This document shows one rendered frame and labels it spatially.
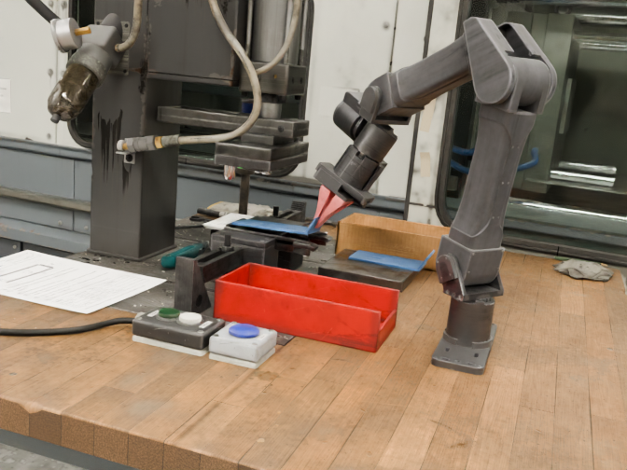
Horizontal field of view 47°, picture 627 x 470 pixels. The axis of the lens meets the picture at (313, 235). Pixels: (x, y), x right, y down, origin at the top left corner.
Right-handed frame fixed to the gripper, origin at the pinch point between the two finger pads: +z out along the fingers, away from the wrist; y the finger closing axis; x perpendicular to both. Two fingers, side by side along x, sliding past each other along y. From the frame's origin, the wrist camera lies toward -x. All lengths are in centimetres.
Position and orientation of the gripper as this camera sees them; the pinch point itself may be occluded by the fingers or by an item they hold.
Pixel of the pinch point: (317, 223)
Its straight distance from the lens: 124.3
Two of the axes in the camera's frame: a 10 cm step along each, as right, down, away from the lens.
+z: -5.6, 7.9, 2.5
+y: -7.7, -6.1, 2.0
